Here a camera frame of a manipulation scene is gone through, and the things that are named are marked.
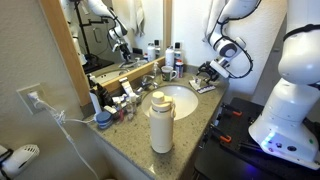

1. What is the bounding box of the white slim bottle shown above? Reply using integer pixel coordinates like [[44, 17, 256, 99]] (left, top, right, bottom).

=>
[[89, 90, 102, 114]]

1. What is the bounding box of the chrome sink faucet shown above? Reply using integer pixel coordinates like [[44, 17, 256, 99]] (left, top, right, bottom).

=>
[[135, 75, 159, 94]]

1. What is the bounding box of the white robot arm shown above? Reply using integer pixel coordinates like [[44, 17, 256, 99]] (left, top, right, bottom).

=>
[[205, 0, 320, 87]]

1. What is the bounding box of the orange black clamp upper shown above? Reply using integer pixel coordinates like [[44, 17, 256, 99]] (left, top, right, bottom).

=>
[[221, 103, 242, 117]]

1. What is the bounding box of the white hanging towel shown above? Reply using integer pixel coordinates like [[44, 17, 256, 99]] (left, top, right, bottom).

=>
[[202, 0, 228, 42]]

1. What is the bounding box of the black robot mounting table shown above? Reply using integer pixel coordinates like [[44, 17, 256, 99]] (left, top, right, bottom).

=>
[[194, 98, 320, 180]]

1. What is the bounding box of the cream insulated water bottle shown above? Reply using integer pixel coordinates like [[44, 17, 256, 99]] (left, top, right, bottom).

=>
[[149, 91, 176, 153]]

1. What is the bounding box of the blue round container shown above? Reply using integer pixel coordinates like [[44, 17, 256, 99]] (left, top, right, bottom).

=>
[[96, 111, 113, 129]]

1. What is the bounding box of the white wall hair dryer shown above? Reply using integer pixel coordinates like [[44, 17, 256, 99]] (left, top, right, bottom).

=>
[[0, 144, 40, 180]]

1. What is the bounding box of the white oval sink basin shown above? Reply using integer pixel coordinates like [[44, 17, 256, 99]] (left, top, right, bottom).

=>
[[141, 84, 199, 121]]

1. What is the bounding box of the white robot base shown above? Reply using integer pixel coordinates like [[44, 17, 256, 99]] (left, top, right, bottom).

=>
[[248, 79, 320, 170]]

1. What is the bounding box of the white lotion bottle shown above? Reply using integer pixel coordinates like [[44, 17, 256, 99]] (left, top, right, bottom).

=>
[[165, 46, 174, 66]]

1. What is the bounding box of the white green coffee mug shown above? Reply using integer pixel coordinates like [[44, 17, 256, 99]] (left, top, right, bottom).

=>
[[161, 66, 177, 81]]

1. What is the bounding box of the small clear vial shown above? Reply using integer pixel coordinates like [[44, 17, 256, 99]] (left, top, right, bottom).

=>
[[126, 97, 134, 121]]

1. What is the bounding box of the wooden framed mirror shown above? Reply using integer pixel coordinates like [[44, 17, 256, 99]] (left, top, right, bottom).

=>
[[39, 0, 171, 106]]

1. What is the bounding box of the white toothpaste tube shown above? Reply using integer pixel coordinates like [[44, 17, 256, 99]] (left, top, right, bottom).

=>
[[119, 77, 133, 95]]

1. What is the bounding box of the clear soap dispenser bottle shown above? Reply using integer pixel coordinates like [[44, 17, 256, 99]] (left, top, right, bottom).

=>
[[153, 62, 160, 81]]

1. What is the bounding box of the red blue spray can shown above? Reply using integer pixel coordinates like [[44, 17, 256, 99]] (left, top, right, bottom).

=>
[[175, 61, 184, 78]]

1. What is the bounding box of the dark capped toiletry bottle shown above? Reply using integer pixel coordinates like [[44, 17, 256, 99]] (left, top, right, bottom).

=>
[[174, 42, 182, 61]]

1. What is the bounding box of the orange black clamp lower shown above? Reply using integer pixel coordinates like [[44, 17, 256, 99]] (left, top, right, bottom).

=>
[[210, 124, 232, 143]]

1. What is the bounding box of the orange black clamp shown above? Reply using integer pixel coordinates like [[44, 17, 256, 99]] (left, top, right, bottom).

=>
[[210, 124, 232, 143], [221, 103, 242, 117]]

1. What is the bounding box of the wall power outlet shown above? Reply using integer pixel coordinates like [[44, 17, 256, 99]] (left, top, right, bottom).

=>
[[17, 83, 46, 115]]

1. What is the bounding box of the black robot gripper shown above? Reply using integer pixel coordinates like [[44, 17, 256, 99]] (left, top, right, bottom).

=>
[[197, 61, 219, 84]]

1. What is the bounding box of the white charger cable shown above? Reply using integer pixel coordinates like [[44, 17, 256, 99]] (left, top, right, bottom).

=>
[[27, 91, 101, 180]]

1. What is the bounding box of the black toiletry bottle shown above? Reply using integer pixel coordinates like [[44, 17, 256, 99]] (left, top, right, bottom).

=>
[[97, 84, 113, 106]]

